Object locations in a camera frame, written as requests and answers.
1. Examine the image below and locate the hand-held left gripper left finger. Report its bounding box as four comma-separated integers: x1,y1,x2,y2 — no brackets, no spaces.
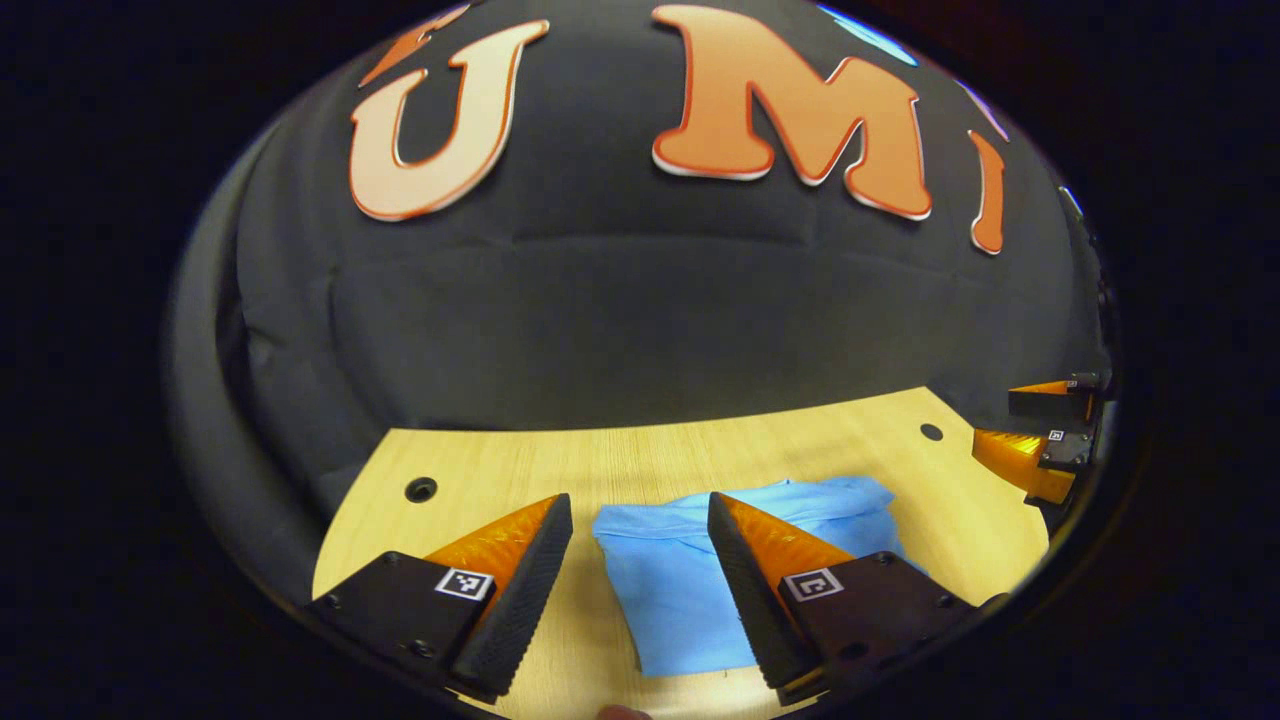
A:
305,491,576,705

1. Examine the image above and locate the light blue T-shirt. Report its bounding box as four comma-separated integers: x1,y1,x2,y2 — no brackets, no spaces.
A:
592,476,928,679

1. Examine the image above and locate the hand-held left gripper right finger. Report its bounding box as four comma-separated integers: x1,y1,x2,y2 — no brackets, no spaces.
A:
706,489,1011,707

